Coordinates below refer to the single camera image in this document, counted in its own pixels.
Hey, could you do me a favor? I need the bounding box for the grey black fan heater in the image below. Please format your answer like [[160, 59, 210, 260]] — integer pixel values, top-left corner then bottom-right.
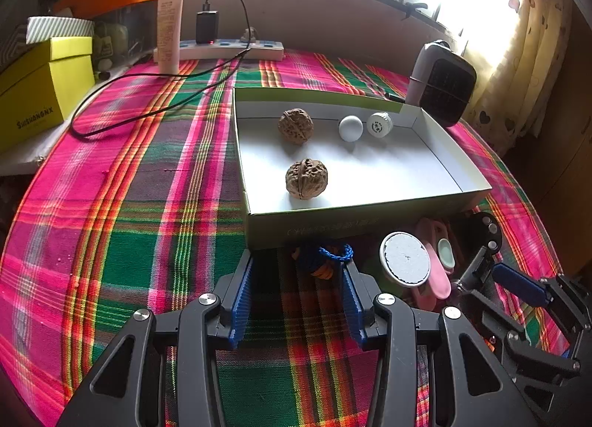
[[404, 40, 478, 128]]

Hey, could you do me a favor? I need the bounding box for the yellow shoe box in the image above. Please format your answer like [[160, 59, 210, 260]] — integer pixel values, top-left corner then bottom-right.
[[0, 36, 95, 153]]

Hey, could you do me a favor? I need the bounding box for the black cable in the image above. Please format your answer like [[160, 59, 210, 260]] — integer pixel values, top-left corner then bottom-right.
[[69, 0, 254, 138]]

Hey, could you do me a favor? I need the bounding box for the cream cosmetic tube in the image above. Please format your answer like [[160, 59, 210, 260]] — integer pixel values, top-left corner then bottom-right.
[[157, 0, 186, 74]]

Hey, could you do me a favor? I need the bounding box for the pink toy with white cup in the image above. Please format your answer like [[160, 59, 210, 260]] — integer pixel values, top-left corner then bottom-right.
[[416, 218, 463, 275]]

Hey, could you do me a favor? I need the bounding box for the grey ball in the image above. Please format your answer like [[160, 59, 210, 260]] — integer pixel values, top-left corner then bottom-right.
[[339, 115, 364, 142]]

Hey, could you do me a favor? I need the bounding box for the white ribbed round cap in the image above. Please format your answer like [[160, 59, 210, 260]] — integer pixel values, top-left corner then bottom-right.
[[367, 111, 393, 138]]

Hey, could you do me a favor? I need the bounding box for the brown walnut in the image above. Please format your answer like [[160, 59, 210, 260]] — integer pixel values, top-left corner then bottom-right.
[[277, 108, 315, 145], [285, 158, 330, 200]]

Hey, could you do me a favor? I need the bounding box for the blue cord with orange charm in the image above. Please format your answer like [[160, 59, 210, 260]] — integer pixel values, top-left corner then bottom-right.
[[289, 242, 354, 280]]

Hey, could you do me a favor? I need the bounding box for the green thread spool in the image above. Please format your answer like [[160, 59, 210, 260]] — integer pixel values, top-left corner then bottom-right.
[[363, 232, 432, 291]]

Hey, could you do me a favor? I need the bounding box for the pink green plaid blanket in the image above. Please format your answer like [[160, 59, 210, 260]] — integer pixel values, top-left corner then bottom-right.
[[0, 48, 574, 427]]

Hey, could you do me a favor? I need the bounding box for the white side shelf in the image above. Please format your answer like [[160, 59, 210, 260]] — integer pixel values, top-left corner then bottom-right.
[[0, 71, 121, 175]]

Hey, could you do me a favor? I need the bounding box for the white power strip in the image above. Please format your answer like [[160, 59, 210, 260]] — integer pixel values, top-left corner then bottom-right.
[[154, 38, 284, 62]]

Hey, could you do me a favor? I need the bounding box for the black charger plug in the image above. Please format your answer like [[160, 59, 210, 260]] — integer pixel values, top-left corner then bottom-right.
[[195, 11, 219, 45]]

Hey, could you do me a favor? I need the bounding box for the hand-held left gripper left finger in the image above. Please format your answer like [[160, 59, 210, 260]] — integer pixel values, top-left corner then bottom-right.
[[55, 253, 254, 427]]

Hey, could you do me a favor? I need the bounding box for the cream heart print curtain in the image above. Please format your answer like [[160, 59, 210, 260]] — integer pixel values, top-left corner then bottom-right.
[[462, 0, 579, 155]]

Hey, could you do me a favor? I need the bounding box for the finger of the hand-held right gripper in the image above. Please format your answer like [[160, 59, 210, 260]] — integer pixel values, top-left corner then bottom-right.
[[451, 246, 581, 379], [491, 263, 592, 358]]

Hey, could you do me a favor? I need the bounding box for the green white cardboard box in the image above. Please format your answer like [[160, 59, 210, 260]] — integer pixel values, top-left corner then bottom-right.
[[232, 87, 493, 251]]

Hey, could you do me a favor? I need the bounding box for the white green striped box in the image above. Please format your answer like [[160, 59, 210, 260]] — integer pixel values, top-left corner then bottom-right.
[[0, 16, 95, 67]]

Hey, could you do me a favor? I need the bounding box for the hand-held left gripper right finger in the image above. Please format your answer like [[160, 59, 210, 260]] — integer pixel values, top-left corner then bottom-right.
[[342, 260, 539, 427]]

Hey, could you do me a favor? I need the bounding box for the black oval button remote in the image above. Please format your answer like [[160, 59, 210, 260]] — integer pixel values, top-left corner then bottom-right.
[[472, 212, 502, 252]]

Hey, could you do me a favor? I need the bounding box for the pink clip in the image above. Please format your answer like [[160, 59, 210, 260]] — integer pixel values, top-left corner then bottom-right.
[[411, 242, 453, 300]]

